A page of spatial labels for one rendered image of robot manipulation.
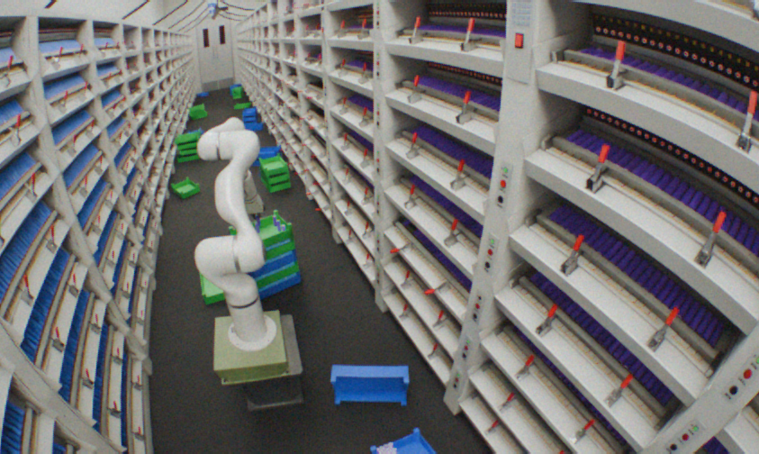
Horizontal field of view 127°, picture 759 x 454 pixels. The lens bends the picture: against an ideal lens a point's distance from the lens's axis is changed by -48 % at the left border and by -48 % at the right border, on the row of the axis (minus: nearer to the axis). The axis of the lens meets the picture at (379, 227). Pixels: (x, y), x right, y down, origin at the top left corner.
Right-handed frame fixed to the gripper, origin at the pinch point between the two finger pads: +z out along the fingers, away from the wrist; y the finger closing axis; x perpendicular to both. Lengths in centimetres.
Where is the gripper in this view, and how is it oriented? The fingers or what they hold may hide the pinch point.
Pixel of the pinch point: (256, 214)
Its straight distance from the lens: 190.0
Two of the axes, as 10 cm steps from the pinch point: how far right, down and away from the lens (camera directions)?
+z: -0.6, 5.5, 8.3
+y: 9.9, -0.9, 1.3
